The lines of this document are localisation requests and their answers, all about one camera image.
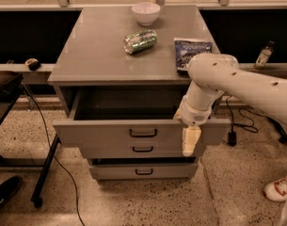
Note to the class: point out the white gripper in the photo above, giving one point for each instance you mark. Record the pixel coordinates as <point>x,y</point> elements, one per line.
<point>194,114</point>

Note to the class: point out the grey top drawer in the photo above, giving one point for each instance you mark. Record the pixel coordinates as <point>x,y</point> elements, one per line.
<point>140,119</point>

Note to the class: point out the grey drawer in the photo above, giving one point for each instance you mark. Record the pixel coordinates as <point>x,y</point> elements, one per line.
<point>149,171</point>
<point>140,119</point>
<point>118,151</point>

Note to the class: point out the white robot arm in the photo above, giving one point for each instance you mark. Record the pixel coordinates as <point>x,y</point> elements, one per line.
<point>214,74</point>

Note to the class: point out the grey drawer cabinet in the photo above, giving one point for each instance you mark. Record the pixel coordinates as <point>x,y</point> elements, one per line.
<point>94,57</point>

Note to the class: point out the grey bottom drawer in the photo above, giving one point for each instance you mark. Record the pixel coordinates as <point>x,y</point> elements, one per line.
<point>149,171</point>

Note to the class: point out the grey middle drawer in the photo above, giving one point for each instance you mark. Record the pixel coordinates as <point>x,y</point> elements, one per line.
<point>118,151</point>

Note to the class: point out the blue chip bag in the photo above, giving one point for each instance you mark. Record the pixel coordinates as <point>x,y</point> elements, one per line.
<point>185,49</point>

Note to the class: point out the green soda can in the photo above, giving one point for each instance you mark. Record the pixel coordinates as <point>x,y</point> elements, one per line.
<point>139,41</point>

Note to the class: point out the small glass bottle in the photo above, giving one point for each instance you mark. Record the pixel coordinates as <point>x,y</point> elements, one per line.
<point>264,55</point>

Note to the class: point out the white red sneaker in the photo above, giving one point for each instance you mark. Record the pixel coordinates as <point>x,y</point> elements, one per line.
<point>277,190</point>

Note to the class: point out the white bowl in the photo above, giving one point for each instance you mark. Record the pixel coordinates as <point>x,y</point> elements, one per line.
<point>146,13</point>

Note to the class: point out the black yellow tape measure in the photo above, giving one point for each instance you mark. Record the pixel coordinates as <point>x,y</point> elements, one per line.
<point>32,64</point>

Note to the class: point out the black stand with tray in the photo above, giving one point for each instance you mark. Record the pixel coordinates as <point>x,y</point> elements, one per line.
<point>10,89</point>

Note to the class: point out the black shoe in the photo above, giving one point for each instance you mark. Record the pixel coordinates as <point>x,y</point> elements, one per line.
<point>9,188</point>

